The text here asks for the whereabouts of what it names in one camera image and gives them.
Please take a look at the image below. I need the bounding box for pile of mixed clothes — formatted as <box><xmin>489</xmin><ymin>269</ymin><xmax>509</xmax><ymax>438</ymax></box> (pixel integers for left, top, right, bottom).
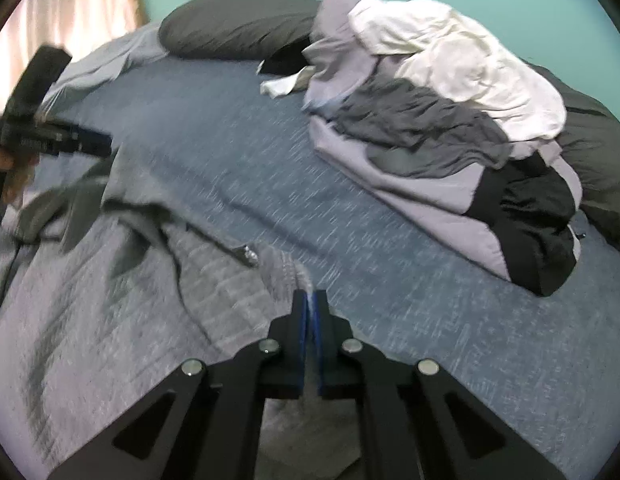
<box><xmin>302</xmin><ymin>0</ymin><xmax>583</xmax><ymax>281</ymax></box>

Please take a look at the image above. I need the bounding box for grey knit sweater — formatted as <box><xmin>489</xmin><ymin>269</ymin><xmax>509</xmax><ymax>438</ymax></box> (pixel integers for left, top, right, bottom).
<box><xmin>0</xmin><ymin>147</ymin><xmax>361</xmax><ymax>480</ymax></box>

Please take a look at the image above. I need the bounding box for white shirt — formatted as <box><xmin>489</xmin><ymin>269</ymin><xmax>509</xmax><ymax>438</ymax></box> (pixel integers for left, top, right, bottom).
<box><xmin>349</xmin><ymin>0</ymin><xmax>567</xmax><ymax>141</ymax></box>

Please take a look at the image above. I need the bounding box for light grey blanket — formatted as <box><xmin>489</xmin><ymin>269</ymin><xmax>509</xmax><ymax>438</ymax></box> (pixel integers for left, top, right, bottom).
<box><xmin>40</xmin><ymin>22</ymin><xmax>171</xmax><ymax>126</ymax></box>

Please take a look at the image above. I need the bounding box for long dark grey pillow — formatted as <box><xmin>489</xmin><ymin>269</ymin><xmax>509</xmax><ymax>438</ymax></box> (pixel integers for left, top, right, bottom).
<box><xmin>158</xmin><ymin>0</ymin><xmax>323</xmax><ymax>61</ymax></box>

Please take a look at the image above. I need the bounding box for black garment with grey stripe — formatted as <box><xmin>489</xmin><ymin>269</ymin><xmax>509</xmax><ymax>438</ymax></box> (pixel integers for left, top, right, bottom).
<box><xmin>462</xmin><ymin>152</ymin><xmax>581</xmax><ymax>297</ymax></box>

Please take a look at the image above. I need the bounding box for person's left hand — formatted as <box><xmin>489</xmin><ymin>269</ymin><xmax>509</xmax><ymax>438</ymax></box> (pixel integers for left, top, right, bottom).
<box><xmin>0</xmin><ymin>147</ymin><xmax>41</xmax><ymax>208</ymax></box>

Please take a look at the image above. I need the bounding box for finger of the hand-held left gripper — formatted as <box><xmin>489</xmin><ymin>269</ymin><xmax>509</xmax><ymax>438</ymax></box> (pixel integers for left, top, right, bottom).
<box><xmin>69</xmin><ymin>127</ymin><xmax>113</xmax><ymax>157</ymax></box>

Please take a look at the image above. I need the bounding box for pink curtain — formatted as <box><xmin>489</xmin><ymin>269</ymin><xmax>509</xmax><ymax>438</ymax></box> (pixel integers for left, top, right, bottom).
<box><xmin>0</xmin><ymin>0</ymin><xmax>141</xmax><ymax>61</ymax></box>

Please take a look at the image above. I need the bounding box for black garment with white tag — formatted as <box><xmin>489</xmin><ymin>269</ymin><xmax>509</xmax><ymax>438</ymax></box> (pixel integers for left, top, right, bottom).
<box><xmin>260</xmin><ymin>52</ymin><xmax>311</xmax><ymax>77</ymax></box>

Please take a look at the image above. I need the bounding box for dark grey crumpled garment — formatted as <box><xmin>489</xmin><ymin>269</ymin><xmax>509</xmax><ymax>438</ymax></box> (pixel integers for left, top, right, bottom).
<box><xmin>335</xmin><ymin>77</ymin><xmax>513</xmax><ymax>178</ymax></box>

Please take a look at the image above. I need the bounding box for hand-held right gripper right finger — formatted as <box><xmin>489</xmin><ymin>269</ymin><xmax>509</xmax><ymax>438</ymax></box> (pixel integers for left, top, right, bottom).
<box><xmin>315</xmin><ymin>290</ymin><xmax>566</xmax><ymax>480</ymax></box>

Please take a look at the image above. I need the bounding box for small white cloth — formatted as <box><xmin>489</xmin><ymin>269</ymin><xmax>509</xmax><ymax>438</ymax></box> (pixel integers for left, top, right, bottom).
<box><xmin>260</xmin><ymin>65</ymin><xmax>313</xmax><ymax>100</ymax></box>

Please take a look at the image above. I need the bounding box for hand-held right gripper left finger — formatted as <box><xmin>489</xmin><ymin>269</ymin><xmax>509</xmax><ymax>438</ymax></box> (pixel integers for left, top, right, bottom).
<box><xmin>47</xmin><ymin>290</ymin><xmax>308</xmax><ymax>480</ymax></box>

